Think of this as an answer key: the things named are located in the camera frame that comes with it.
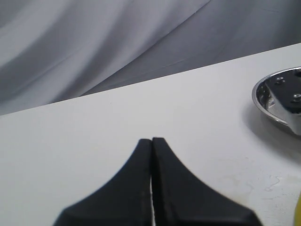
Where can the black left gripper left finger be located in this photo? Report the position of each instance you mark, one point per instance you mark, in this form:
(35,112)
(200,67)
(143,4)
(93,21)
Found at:
(125,200)

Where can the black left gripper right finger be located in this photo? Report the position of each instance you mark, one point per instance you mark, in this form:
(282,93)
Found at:
(181,199)

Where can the yellow sponge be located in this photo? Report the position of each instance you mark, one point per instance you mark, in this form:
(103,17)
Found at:
(297,213)

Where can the round steel bowl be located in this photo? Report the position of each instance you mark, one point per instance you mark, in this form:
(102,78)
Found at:
(278,97)

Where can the white backdrop cloth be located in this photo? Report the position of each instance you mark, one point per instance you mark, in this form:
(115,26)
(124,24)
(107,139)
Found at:
(54,50)

